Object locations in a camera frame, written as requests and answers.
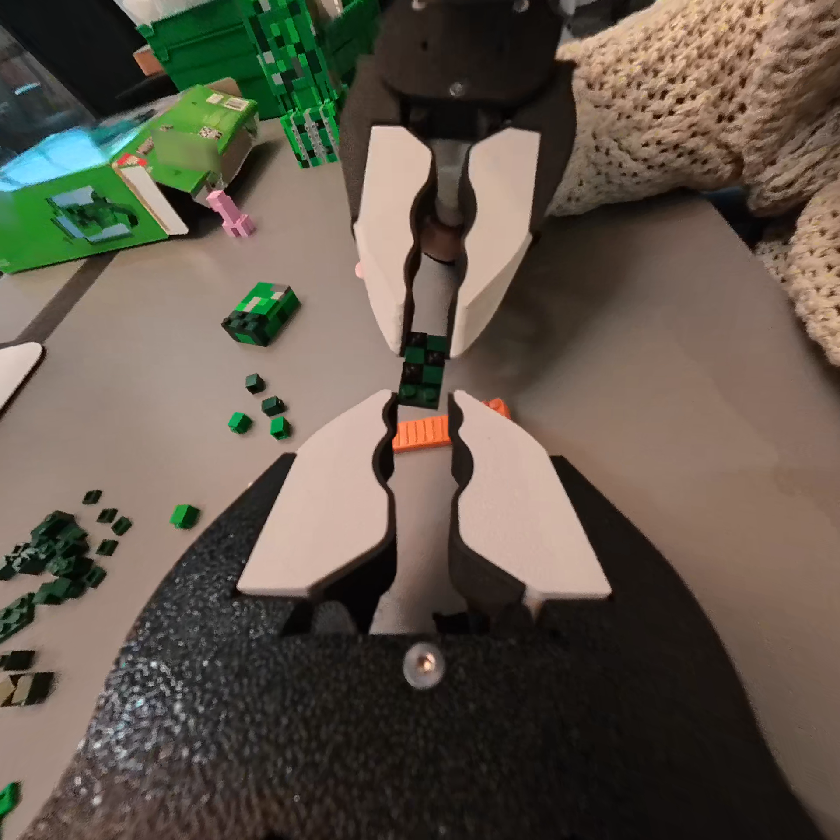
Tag white round-cornered base plate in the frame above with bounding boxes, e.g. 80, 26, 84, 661
0, 340, 46, 416

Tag green bin with white bags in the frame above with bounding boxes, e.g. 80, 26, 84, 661
137, 0, 270, 122

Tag orange brick separator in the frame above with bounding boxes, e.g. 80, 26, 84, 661
392, 394, 514, 455

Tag scattered dark green lego pieces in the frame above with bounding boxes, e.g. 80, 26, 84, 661
0, 489, 133, 710

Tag pink lego pig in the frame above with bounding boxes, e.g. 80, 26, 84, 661
206, 188, 258, 241

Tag person's right forearm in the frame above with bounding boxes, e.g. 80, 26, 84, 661
545, 0, 840, 221

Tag green lego box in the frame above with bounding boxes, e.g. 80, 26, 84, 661
0, 84, 261, 278

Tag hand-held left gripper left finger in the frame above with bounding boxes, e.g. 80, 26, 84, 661
237, 389, 400, 602

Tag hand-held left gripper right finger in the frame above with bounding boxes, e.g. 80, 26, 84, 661
448, 389, 614, 606

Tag dark green lego brick stack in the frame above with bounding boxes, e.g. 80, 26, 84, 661
398, 331, 451, 410

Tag green pixel lego cube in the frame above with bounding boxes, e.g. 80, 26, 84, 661
220, 280, 301, 349

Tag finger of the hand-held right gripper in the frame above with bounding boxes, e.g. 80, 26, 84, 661
452, 126, 544, 358
353, 125, 435, 355

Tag green lego creeper figure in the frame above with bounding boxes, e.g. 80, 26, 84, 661
250, 0, 347, 170

